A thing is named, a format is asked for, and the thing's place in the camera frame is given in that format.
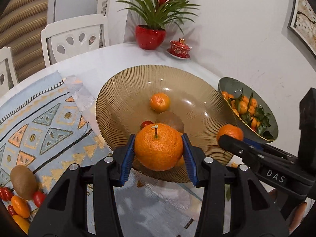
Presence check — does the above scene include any large orange mandarin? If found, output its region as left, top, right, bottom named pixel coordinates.
left=216, top=124, right=244, bottom=141

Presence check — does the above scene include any red cherry tomato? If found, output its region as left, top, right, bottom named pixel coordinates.
left=33, top=190, right=46, bottom=208
left=0, top=186, right=14, bottom=202
left=8, top=205, right=17, bottom=216

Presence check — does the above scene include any yellow-orange round orange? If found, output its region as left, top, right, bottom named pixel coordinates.
left=12, top=214, right=30, bottom=234

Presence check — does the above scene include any small orange tangerine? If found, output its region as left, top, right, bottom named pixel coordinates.
left=11, top=195, right=31, bottom=218

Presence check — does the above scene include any brown kiwi fruit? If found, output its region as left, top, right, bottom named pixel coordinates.
left=10, top=165, right=38, bottom=201

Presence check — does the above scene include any orange fruit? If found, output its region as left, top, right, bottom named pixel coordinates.
left=173, top=132, right=186, bottom=167

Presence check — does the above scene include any orange with stem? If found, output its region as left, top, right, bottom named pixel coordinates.
left=134, top=123, right=183, bottom=172

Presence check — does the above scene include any brown kiwi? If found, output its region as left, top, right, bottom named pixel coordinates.
left=155, top=111, right=185, bottom=133

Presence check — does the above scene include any person's right hand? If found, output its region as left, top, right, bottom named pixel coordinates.
left=267, top=188, right=309, bottom=235

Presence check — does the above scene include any green bowl of kumquats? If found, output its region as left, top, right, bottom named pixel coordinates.
left=217, top=77, right=278, bottom=143

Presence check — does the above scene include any patterned light blue table runner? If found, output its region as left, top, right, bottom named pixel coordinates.
left=1, top=72, right=200, bottom=236

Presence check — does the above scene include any red tomato in bowl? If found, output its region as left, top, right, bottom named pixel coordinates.
left=140, top=120, right=153, bottom=130

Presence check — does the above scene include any amber ribbed glass bowl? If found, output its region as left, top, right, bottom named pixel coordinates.
left=95, top=64, right=239, bottom=183

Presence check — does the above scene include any red lidded tea cup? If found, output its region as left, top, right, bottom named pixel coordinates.
left=166, top=38, right=191, bottom=59

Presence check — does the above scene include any white dining chair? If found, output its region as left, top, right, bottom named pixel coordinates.
left=0, top=47, right=18, bottom=97
left=41, top=13, right=109, bottom=67

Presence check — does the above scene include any green plant in red pot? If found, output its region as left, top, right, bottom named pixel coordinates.
left=117, top=0, right=200, bottom=50

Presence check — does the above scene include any striped beige window blind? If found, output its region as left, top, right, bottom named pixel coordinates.
left=1, top=0, right=48, bottom=82

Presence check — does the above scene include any white refrigerator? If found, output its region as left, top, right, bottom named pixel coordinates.
left=47, top=0, right=98, bottom=24

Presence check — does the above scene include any framed wall picture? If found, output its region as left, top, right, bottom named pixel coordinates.
left=288, top=0, right=315, bottom=57

